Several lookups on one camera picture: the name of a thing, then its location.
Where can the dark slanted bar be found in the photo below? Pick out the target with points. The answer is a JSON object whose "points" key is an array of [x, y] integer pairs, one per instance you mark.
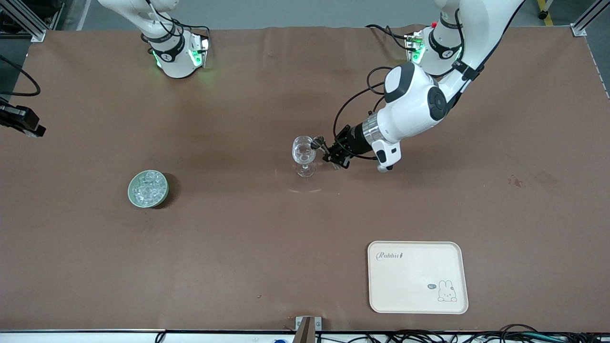
{"points": [[305, 333]]}

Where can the brown table cover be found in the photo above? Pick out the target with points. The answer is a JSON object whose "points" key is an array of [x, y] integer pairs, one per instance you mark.
{"points": [[238, 238]]}

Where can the cream rabbit print tray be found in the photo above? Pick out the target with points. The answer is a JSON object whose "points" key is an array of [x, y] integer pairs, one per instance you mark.
{"points": [[414, 281]]}

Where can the grey metal bracket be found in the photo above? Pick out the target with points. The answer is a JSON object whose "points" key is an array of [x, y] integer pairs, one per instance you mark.
{"points": [[317, 323]]}

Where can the green bowl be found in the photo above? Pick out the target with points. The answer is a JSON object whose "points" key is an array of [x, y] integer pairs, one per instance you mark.
{"points": [[164, 197]]}

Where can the clear wine glass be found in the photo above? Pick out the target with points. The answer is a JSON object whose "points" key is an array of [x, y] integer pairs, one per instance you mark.
{"points": [[303, 151]]}

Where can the clear ice cubes pile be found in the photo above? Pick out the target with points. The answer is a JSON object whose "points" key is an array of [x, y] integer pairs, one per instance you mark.
{"points": [[148, 188]]}

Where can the aluminium frame profile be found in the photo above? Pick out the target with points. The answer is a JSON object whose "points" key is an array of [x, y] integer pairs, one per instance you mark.
{"points": [[584, 24], [28, 23]]}

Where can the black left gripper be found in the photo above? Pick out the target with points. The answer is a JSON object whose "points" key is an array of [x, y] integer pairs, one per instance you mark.
{"points": [[353, 138]]}

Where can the metal jigger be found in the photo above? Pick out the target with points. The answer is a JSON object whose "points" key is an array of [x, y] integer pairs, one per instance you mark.
{"points": [[317, 141]]}

